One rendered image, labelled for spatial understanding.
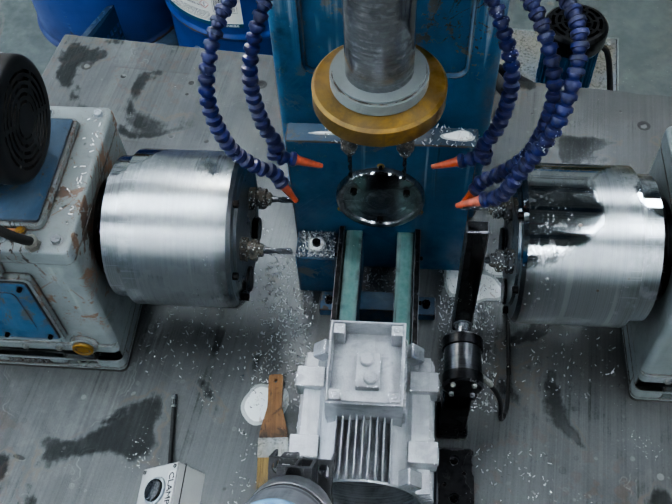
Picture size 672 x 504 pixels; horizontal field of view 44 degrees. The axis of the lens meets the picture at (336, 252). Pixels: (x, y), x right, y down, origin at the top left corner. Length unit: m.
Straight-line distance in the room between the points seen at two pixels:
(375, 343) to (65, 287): 0.49
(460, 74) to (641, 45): 1.99
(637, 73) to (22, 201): 2.38
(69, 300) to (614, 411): 0.90
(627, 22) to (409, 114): 2.37
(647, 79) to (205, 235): 2.22
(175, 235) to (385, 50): 0.43
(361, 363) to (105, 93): 1.07
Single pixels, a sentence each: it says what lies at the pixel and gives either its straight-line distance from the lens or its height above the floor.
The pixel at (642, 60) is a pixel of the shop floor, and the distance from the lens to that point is 3.26.
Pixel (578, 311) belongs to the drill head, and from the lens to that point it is 1.28.
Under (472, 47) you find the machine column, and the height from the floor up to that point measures 1.24.
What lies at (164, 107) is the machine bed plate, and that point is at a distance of 1.90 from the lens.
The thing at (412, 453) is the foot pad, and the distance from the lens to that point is 1.12.
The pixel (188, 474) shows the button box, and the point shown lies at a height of 1.07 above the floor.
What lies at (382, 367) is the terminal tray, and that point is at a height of 1.12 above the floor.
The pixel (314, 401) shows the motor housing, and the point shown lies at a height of 1.06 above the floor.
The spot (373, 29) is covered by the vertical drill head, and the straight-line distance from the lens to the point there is 1.01.
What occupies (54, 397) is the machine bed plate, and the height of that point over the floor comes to 0.80.
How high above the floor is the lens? 2.12
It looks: 55 degrees down
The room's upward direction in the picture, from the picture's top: 4 degrees counter-clockwise
